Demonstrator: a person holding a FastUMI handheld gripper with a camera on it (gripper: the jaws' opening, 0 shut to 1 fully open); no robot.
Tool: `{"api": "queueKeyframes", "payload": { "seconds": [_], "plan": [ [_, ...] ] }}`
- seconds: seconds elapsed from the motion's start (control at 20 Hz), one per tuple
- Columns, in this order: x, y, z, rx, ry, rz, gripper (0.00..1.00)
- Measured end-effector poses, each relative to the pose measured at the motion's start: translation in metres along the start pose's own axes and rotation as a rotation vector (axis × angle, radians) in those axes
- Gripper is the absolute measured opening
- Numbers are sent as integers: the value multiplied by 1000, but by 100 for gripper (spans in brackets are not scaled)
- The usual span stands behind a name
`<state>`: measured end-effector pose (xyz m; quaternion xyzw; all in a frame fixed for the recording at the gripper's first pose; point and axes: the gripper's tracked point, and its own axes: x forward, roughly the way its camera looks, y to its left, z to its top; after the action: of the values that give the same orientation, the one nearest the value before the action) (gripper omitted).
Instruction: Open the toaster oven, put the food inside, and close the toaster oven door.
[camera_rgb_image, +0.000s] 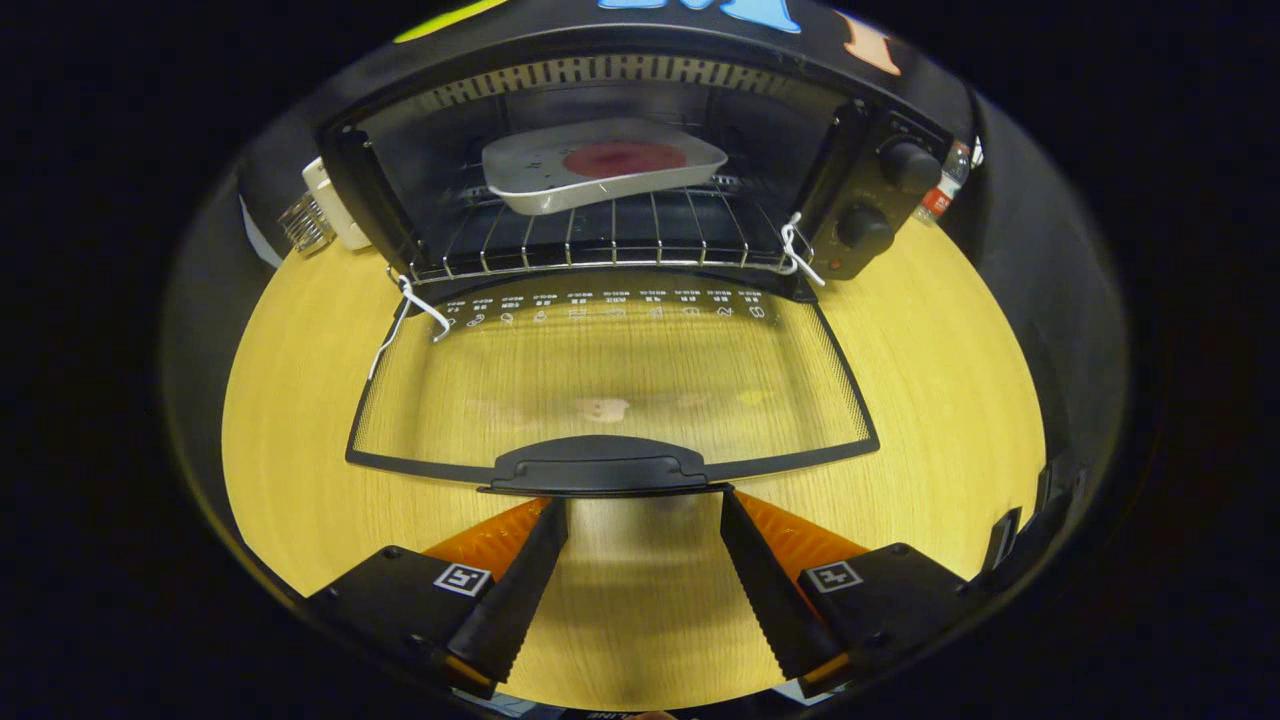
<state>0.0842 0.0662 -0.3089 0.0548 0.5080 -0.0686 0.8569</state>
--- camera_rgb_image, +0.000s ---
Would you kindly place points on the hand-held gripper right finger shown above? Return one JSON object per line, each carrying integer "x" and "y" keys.
{"x": 770, "y": 600}

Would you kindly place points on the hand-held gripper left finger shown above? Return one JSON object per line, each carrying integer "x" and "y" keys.
{"x": 510, "y": 600}

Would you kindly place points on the black toaster oven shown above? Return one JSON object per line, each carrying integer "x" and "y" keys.
{"x": 590, "y": 465}

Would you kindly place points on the white square plate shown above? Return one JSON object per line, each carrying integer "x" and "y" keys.
{"x": 520, "y": 175}

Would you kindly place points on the pink round meat slice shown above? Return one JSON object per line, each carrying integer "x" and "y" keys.
{"x": 625, "y": 160}

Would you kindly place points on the white pop-up toaster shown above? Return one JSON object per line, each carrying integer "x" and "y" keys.
{"x": 335, "y": 210}

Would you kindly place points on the clear red label water bottle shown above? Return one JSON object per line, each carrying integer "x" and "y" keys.
{"x": 935, "y": 203}

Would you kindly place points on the black frame object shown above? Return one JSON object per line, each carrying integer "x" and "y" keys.
{"x": 1005, "y": 535}

